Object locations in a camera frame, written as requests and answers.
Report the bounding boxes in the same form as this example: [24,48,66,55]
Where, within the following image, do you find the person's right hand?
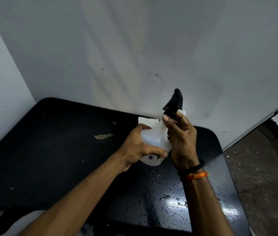
[162,111,200,173]

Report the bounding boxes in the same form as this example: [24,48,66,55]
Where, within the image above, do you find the person's left hand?
[116,123,168,171]

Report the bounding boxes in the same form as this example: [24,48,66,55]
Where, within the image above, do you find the white spray bottle black trigger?
[139,88,187,167]

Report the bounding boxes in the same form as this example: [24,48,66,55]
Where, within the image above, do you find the person's right forearm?
[179,169,235,236]

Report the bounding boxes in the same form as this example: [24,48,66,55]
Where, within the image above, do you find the person's left forearm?
[19,154,131,236]

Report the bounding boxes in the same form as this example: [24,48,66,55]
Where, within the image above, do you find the white sponge block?
[138,117,160,129]

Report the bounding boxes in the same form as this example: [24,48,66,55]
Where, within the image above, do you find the black thread wristband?
[177,158,205,179]

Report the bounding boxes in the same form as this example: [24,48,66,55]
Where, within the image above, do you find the orange thread wristband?
[182,172,209,182]

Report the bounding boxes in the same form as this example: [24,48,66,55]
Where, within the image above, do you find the beige torn paper scrap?
[94,133,115,140]

